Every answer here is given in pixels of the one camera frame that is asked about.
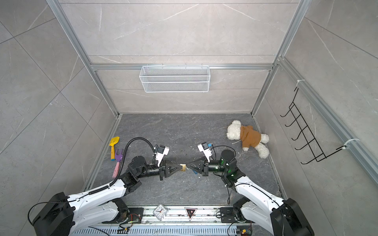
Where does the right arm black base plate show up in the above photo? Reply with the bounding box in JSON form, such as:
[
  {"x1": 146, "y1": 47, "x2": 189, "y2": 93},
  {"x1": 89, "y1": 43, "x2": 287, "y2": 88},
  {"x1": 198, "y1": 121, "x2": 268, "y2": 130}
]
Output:
[{"x1": 220, "y1": 207, "x2": 245, "y2": 223}]

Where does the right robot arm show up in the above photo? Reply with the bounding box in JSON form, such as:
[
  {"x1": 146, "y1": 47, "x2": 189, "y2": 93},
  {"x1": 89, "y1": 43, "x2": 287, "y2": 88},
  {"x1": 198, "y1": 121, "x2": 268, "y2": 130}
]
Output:
[{"x1": 187, "y1": 149, "x2": 315, "y2": 236}]

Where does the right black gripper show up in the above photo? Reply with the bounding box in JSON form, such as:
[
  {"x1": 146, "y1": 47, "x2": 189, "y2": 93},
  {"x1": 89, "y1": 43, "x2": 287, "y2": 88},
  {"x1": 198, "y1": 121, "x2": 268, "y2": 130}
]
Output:
[{"x1": 188, "y1": 157, "x2": 230, "y2": 178}]

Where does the brass padlock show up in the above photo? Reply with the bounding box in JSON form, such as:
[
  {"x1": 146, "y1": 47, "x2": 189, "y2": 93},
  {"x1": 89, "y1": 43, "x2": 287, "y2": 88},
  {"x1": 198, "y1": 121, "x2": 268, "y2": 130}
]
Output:
[{"x1": 180, "y1": 164, "x2": 187, "y2": 172}]

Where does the white wire mesh basket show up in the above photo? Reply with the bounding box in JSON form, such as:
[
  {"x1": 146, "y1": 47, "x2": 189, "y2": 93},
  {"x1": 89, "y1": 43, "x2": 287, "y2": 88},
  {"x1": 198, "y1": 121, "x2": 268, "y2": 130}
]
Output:
[{"x1": 139, "y1": 65, "x2": 211, "y2": 93}]

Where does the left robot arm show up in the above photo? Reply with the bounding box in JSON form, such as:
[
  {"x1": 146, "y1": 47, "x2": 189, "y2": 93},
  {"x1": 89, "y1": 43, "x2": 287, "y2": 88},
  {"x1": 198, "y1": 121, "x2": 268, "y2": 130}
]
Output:
[{"x1": 28, "y1": 137, "x2": 183, "y2": 236}]

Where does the red triangle warning sign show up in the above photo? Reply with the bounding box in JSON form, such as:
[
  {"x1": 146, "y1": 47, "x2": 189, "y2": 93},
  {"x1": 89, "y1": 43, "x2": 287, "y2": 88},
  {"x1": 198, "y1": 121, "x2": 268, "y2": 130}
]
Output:
[{"x1": 184, "y1": 207, "x2": 197, "y2": 221}]

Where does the purple pink toy rake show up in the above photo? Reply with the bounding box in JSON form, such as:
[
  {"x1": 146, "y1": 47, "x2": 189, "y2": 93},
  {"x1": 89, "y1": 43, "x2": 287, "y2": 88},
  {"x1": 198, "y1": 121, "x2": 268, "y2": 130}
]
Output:
[{"x1": 112, "y1": 149, "x2": 124, "y2": 179}]

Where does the white teddy bear brown hoodie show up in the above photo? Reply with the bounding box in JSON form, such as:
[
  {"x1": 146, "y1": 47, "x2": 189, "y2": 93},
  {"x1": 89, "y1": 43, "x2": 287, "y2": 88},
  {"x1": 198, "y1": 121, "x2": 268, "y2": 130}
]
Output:
[{"x1": 226, "y1": 120, "x2": 270, "y2": 159}]

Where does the black wire hook rack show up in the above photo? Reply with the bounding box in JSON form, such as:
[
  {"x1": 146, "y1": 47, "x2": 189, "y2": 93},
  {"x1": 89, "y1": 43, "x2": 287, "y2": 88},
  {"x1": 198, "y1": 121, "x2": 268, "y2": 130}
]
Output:
[{"x1": 280, "y1": 87, "x2": 347, "y2": 165}]

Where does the small white clock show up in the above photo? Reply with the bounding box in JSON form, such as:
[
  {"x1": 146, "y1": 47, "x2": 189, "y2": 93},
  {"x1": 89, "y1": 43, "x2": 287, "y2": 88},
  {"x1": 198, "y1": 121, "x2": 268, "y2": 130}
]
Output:
[{"x1": 153, "y1": 204, "x2": 168, "y2": 221}]

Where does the yellow toy shovel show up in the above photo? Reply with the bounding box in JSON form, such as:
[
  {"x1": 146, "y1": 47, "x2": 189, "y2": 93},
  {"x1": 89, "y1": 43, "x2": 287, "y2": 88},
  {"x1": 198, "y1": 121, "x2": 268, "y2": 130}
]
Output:
[{"x1": 109, "y1": 136, "x2": 120, "y2": 160}]

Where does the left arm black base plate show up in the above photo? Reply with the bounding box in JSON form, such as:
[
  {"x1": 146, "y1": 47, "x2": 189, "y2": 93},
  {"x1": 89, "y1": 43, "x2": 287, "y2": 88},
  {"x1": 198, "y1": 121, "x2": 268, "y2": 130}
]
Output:
[{"x1": 102, "y1": 207, "x2": 144, "y2": 224}]

